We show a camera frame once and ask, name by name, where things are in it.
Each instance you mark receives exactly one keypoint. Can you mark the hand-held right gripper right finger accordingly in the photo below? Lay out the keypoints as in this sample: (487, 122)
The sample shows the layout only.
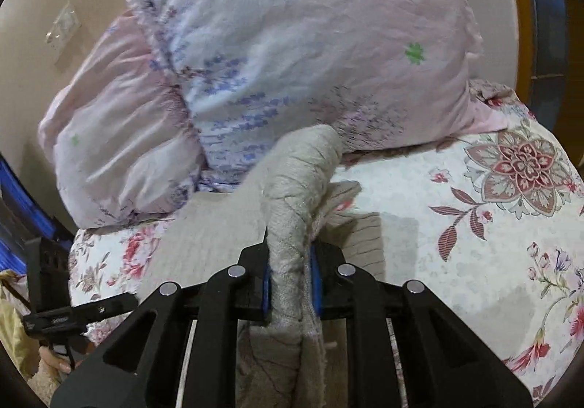
(316, 284)

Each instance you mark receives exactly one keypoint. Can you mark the wooden headboard frame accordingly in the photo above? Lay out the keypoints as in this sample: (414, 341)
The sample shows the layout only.
(520, 10)

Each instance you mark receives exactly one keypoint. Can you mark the lavender print pillow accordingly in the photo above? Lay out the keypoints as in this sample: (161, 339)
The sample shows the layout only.
(292, 38)

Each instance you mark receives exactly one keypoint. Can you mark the person's left forearm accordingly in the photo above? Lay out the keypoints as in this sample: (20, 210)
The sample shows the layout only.
(43, 389)

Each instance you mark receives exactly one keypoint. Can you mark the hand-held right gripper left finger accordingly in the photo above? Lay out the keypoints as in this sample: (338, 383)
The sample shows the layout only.
(267, 289)

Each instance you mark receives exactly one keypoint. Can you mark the person's left hand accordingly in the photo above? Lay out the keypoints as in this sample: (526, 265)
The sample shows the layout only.
(57, 358)

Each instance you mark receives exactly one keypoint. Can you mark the black plastic crate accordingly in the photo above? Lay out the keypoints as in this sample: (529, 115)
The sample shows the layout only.
(48, 273)

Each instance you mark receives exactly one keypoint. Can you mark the yellow cloth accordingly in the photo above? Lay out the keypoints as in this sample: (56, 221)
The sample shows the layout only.
(13, 326)

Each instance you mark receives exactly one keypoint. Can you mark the dark tiled panel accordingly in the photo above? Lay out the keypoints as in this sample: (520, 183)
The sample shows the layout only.
(554, 24)

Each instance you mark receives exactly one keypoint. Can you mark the pink ruffled pillow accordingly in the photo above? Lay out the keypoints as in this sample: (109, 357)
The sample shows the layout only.
(123, 125)

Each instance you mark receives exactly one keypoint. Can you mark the white wall switch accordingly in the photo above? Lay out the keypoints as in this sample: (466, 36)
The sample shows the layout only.
(64, 29)

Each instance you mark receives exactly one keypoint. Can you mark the blue curtain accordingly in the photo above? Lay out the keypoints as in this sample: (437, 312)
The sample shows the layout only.
(23, 198)

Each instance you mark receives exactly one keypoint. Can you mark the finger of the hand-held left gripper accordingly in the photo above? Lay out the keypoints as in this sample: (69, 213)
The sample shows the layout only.
(109, 306)

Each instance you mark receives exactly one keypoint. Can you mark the floral bedspread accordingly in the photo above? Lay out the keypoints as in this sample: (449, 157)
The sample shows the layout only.
(456, 262)

